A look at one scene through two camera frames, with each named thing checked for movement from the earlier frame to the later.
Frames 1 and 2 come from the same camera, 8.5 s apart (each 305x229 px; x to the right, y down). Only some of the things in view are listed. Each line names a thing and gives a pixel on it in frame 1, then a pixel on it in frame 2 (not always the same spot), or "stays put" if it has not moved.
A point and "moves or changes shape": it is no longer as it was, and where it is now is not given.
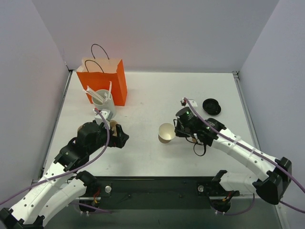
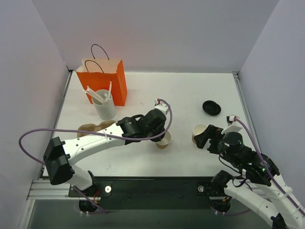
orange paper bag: x=96 y=73 stays put
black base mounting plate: x=125 y=192 stays put
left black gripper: x=116 y=136 → x=157 y=133
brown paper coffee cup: x=166 y=132 moves or changes shape
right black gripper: x=178 y=130 → x=212 y=137
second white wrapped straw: x=110 y=89 stays put
